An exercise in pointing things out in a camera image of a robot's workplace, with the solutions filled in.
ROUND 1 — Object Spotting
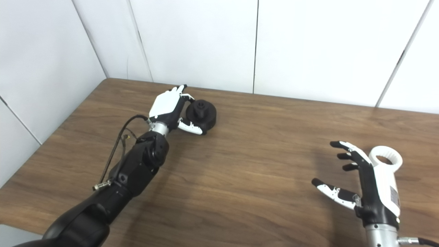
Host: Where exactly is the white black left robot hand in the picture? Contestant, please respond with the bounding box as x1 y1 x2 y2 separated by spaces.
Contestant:
148 84 206 135

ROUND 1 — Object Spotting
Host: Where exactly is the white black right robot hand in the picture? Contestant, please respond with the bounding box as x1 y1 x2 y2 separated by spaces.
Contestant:
311 141 401 230

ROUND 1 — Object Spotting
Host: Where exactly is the round black part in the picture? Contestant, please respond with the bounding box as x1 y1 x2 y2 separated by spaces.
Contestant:
186 99 217 135

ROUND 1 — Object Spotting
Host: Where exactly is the white toothed ring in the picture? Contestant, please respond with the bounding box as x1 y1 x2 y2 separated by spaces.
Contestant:
369 146 403 172

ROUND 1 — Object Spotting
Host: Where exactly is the thin wire with yellow plug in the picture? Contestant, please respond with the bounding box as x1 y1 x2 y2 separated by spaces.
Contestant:
115 128 138 172

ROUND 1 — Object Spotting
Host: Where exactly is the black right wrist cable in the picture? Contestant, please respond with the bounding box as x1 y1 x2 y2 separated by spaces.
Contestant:
398 237 439 247

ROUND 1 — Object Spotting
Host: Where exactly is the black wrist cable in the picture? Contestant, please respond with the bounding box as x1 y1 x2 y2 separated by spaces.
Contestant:
92 115 151 191
398 237 439 247

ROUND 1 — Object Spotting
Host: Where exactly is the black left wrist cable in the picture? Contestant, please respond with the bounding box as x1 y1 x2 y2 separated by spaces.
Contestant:
92 115 151 191

